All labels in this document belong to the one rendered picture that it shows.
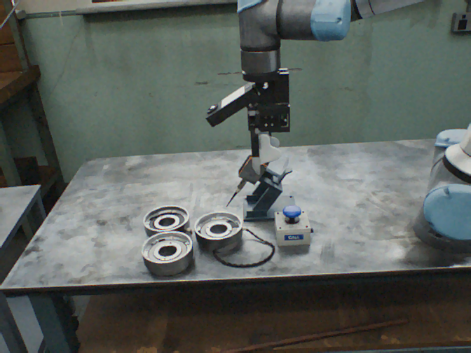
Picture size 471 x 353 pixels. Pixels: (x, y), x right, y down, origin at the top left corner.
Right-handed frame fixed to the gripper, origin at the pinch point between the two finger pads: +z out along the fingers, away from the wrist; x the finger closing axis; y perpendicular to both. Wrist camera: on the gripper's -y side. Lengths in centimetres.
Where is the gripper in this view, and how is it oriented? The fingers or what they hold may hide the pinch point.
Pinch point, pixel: (254, 165)
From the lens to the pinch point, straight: 92.8
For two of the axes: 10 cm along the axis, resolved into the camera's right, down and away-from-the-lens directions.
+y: 10.0, -0.5, -0.6
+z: 0.7, 8.8, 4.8
